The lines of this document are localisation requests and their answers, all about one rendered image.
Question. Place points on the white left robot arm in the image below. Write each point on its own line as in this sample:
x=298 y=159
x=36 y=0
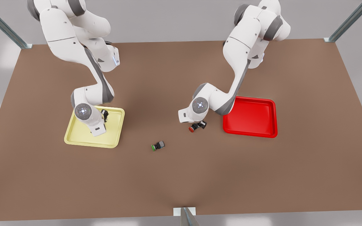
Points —
x=244 y=40

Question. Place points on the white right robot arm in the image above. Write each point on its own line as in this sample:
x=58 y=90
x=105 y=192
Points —
x=58 y=34

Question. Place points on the yellow tray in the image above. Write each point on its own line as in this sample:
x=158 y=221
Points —
x=113 y=131

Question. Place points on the red tray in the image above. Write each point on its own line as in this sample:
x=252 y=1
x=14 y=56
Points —
x=253 y=117

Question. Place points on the green push-button switch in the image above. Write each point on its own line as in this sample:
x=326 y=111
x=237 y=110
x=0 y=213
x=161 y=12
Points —
x=158 y=145

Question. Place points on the red push-button switch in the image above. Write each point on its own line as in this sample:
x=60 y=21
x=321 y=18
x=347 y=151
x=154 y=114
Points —
x=196 y=126

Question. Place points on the silver frame post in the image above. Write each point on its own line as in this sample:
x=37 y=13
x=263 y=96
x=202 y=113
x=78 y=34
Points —
x=349 y=22
x=2 y=24
x=185 y=216

